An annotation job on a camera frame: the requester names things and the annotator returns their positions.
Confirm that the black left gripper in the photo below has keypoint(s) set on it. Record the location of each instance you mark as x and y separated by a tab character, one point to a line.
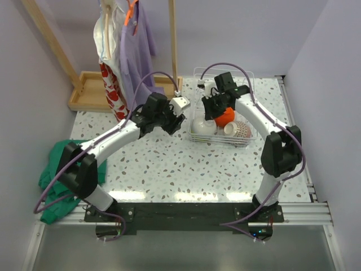
174	123

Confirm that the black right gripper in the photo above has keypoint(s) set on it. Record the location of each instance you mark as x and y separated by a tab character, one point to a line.
210	114

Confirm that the plain white bowl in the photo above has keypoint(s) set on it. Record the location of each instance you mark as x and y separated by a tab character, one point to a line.
204	127

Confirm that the brown patterned ceramic bowl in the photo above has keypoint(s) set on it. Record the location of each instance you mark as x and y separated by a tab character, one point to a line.
243	131

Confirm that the pink white ceramic bowl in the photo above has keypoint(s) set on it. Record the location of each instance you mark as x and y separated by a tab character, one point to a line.
230	129

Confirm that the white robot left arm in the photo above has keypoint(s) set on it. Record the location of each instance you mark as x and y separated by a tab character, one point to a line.
78	167

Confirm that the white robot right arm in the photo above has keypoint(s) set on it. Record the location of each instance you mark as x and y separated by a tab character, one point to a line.
282	151

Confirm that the wooden clothes rack stand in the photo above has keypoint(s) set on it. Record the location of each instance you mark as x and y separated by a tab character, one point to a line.
89	92

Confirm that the lilac purple shirt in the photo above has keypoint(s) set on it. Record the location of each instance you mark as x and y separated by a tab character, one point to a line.
136	54

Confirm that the wooden clothes hanger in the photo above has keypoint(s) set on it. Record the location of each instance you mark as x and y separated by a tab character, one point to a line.
107	11

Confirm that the red floral white garment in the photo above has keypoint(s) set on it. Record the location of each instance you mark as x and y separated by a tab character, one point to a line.
110	68

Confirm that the orange clothes hanger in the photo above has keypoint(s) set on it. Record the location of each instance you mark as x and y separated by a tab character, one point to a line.
132	16

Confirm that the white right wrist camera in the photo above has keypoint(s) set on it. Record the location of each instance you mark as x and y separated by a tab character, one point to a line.
206	87

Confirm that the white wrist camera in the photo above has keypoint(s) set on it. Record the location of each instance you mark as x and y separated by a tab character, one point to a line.
180	104
206	87

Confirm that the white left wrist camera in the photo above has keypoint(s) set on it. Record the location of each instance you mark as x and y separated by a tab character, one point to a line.
180	104

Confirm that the white wire dish rack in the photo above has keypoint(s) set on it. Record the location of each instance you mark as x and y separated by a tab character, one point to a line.
197	109

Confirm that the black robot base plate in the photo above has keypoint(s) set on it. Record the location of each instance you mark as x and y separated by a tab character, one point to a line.
184	217

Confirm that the aluminium rail frame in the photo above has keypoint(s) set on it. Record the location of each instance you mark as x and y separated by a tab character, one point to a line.
302	242

